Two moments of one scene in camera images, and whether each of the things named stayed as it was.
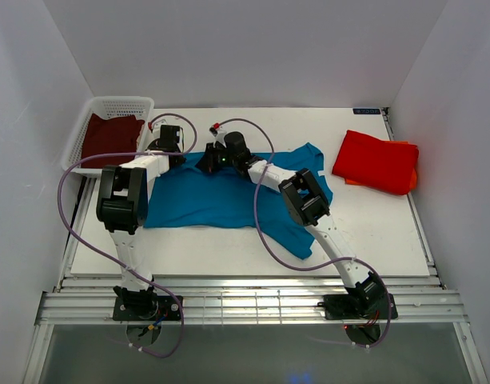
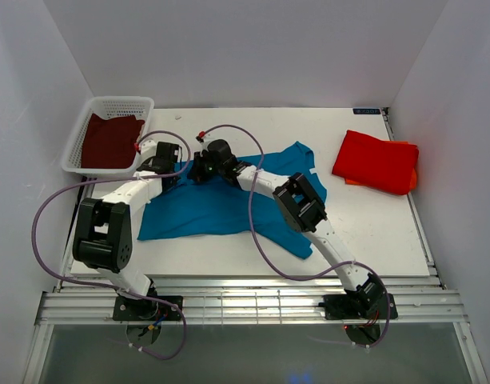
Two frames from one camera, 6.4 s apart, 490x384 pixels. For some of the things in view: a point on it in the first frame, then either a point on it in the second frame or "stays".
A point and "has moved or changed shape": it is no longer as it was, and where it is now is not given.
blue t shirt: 182,196 has moved or changed shape
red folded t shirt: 376,163 stays
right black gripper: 207,163 → 197,172
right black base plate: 344,306 stays
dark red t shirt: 112,136 stays
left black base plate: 147,308 stays
